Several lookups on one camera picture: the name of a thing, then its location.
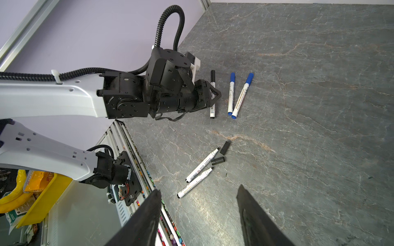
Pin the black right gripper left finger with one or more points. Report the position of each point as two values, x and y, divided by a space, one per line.
141 228

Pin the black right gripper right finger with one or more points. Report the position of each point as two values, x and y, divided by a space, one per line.
257 227

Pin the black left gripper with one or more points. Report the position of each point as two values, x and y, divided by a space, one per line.
183 102

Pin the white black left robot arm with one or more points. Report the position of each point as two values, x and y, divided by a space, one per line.
166 83

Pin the aluminium frame rail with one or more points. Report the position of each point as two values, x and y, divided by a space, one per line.
25 31

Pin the white marker pen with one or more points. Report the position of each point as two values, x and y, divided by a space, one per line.
212 108
194 183
201 166

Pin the yellow bin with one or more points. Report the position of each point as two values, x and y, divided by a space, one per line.
45 201

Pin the white marker blue end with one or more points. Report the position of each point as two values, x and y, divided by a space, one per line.
231 94

